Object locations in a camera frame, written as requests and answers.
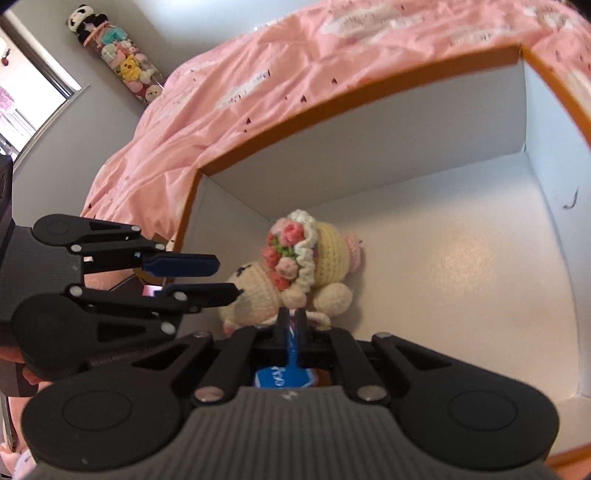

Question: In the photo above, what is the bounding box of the crochet bear with flowers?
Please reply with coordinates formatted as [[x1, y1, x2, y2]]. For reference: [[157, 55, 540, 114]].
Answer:
[[218, 209, 363, 336]]

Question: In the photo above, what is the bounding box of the black box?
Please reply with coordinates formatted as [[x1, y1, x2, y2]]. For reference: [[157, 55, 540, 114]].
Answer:
[[100, 225, 169, 295]]

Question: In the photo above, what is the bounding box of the pink bed duvet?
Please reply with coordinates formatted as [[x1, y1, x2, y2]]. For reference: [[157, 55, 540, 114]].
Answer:
[[82, 1, 590, 239]]

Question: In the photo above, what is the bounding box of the plush toy column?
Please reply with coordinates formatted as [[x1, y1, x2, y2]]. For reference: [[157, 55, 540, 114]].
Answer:
[[66, 4, 164, 105]]

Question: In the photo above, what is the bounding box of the window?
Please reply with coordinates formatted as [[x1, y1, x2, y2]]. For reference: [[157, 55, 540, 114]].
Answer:
[[1, 12, 84, 163]]

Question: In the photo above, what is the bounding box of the orange cardboard box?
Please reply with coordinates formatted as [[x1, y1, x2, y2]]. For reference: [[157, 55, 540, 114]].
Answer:
[[182, 48, 590, 457]]

